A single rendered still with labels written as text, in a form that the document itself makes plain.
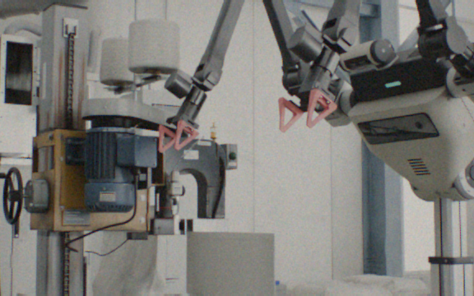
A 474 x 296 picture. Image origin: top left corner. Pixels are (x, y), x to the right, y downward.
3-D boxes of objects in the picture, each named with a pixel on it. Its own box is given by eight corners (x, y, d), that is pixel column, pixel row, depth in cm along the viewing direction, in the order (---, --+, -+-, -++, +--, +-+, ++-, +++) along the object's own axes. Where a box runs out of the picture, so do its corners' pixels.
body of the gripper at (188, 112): (180, 118, 215) (192, 97, 217) (164, 122, 223) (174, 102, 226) (197, 131, 218) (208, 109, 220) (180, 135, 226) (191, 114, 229)
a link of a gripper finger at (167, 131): (159, 144, 216) (174, 117, 219) (147, 145, 222) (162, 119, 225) (177, 156, 219) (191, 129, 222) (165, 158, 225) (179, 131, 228)
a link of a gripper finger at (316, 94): (304, 117, 160) (320, 80, 163) (283, 120, 166) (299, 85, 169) (326, 134, 163) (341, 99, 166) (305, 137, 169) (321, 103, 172)
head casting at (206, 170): (226, 219, 264) (226, 133, 267) (164, 218, 251) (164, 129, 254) (185, 219, 290) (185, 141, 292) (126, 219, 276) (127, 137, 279)
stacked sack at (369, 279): (434, 298, 563) (434, 277, 565) (392, 301, 540) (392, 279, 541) (373, 291, 620) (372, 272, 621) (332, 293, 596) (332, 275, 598)
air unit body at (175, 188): (184, 219, 249) (185, 171, 251) (172, 218, 247) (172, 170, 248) (178, 219, 253) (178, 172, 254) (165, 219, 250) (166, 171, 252)
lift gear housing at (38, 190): (48, 213, 235) (49, 178, 236) (31, 213, 232) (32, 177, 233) (38, 213, 244) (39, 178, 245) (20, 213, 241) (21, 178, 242)
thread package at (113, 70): (147, 84, 260) (148, 36, 262) (109, 80, 252) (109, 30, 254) (129, 90, 273) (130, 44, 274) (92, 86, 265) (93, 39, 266)
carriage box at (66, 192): (151, 230, 248) (151, 135, 251) (50, 231, 230) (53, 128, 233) (119, 229, 268) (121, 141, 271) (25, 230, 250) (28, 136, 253)
